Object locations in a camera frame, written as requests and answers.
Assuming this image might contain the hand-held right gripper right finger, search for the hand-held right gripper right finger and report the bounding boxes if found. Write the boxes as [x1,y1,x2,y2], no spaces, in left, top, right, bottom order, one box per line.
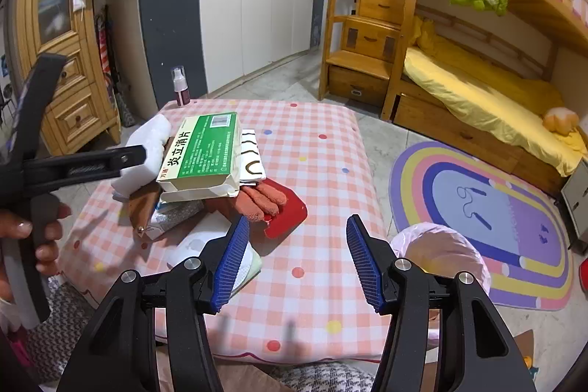
[346,214,537,392]

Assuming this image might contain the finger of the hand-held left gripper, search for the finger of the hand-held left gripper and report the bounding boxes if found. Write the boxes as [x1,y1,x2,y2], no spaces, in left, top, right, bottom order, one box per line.
[9,53,69,167]
[22,145,148,201]

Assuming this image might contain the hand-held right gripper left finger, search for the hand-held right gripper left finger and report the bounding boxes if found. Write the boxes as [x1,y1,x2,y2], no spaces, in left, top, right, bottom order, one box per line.
[55,215,251,392]

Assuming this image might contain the white foam block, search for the white foam block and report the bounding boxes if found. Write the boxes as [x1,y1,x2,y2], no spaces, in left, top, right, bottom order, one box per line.
[110,115,172,202]

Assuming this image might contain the pink trash bag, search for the pink trash bag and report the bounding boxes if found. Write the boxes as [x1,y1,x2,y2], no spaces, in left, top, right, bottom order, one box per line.
[390,223,492,358]

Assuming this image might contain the green medicine box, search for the green medicine box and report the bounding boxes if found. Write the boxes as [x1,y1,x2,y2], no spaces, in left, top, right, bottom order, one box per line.
[155,112,243,203]

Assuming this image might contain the person's left hand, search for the person's left hand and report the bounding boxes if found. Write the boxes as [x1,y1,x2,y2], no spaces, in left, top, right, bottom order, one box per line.
[0,194,73,305]

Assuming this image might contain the wooden glass-door cabinet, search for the wooden glass-door cabinet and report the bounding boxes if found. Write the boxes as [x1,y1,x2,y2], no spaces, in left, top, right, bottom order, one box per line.
[15,0,123,157]

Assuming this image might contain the brown leather wallet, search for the brown leather wallet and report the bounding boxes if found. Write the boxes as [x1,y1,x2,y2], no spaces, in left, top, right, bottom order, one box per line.
[127,180,162,237]

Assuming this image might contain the orange knit gloves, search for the orange knit gloves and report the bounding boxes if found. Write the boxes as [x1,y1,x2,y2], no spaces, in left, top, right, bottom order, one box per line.
[229,180,289,224]

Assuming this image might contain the silvery plastic packet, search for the silvery plastic packet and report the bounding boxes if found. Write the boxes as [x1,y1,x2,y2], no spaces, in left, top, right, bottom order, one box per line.
[148,199,205,242]

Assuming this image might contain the red plastic card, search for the red plastic card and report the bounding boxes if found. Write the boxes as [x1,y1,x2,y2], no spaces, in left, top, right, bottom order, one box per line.
[263,178,308,242]

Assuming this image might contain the colourful folded umbrella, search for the colourful folded umbrella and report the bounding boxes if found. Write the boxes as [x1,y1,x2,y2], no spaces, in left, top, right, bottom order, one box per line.
[93,5,124,109]

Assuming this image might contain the pink checkered tablecloth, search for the pink checkered tablecloth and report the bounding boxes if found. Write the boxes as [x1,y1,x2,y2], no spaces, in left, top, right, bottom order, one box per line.
[57,98,435,364]

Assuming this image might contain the striped white paper bag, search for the striped white paper bag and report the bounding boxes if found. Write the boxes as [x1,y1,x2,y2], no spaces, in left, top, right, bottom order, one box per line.
[238,128,268,187]

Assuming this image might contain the purple spray bottle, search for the purple spray bottle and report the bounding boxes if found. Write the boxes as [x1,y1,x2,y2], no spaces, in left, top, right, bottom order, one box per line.
[171,65,192,107]

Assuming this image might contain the rainbow oval rug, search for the rainbow oval rug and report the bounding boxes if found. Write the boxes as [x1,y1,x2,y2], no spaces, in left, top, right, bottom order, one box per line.
[388,140,576,312]

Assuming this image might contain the cardboard box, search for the cardboard box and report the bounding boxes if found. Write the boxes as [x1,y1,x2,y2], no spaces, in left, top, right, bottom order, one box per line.
[513,329,539,384]

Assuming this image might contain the yellow bedsheet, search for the yellow bedsheet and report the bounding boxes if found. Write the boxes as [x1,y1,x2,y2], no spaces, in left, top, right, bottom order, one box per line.
[402,18,588,178]

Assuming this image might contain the grey storage box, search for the grey storage box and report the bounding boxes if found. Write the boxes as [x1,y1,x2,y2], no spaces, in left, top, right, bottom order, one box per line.
[559,161,588,256]

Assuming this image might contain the white and grey wardrobe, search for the white and grey wardrobe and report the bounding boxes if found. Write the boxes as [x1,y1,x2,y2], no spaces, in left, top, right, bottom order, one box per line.
[137,0,330,123]

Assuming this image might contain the wooden stair drawers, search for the wooden stair drawers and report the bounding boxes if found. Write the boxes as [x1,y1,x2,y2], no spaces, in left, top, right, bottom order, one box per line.
[318,0,416,109]

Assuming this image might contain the orange plush toy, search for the orange plush toy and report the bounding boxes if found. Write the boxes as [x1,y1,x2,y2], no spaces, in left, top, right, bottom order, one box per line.
[541,107,581,133]

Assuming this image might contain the wooden bunk bed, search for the wooden bunk bed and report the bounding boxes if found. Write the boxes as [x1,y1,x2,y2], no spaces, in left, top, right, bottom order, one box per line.
[380,0,588,202]

